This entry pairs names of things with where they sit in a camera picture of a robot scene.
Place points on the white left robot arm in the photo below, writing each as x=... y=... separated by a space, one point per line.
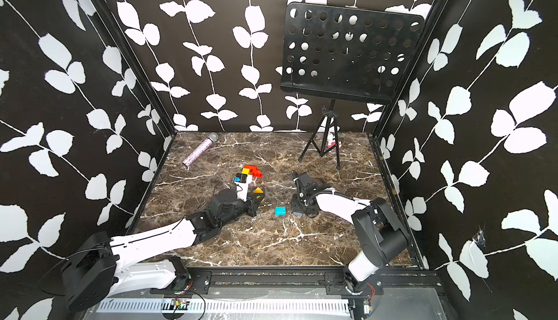
x=104 y=266

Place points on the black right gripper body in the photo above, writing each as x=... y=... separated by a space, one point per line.
x=298 y=204

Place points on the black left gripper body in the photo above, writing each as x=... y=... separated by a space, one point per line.
x=240 y=208

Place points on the teal lego brick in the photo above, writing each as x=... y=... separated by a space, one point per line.
x=280 y=211

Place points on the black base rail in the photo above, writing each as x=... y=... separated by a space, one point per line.
x=335 y=280

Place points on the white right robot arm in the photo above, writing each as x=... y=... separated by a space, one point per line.
x=381 y=234

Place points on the long red lego brick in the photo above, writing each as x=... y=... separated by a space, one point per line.
x=255 y=172

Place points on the white perforated strip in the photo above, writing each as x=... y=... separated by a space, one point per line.
x=163 y=306

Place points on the purple rhinestone microphone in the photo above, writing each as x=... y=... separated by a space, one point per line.
x=202 y=147

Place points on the pink object behind stand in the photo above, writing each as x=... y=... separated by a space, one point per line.
x=335 y=145

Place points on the black perforated music stand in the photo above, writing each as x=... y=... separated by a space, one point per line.
x=346 y=54

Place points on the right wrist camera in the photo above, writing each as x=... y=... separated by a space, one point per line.
x=305 y=185

